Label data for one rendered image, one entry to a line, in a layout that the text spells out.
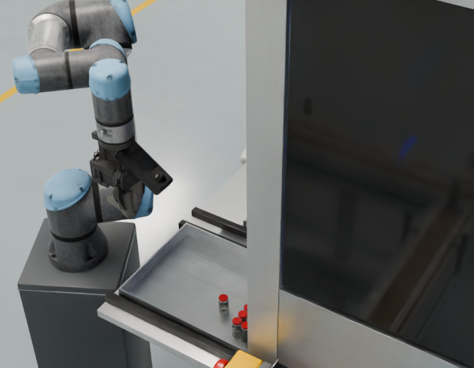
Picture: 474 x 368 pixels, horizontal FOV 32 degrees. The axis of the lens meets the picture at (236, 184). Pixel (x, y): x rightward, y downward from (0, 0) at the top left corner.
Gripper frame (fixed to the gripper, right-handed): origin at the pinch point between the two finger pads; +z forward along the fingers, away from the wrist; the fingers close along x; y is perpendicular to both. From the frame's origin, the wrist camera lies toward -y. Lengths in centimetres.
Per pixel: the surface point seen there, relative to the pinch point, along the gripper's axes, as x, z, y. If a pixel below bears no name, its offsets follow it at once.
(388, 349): 12, -9, -63
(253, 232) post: 12.5, -22.2, -37.1
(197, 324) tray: 3.0, 21.4, -17.2
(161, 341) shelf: 10.8, 21.6, -13.1
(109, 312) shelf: 10.0, 21.6, 1.5
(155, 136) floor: -145, 110, 111
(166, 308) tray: 2.8, 21.4, -8.6
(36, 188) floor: -88, 110, 133
